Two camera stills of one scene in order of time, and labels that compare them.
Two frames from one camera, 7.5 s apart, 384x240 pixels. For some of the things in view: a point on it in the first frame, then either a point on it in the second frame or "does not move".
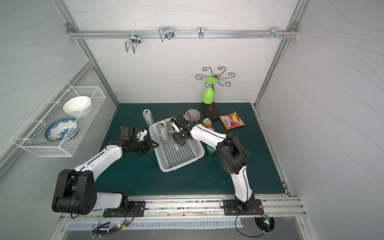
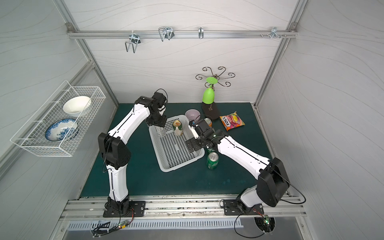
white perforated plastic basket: [170, 155] does not move
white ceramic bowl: [75, 106] does not move
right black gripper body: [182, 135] -> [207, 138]
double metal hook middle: [166, 32] does not move
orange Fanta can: [207, 122] does not move
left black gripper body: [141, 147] -> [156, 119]
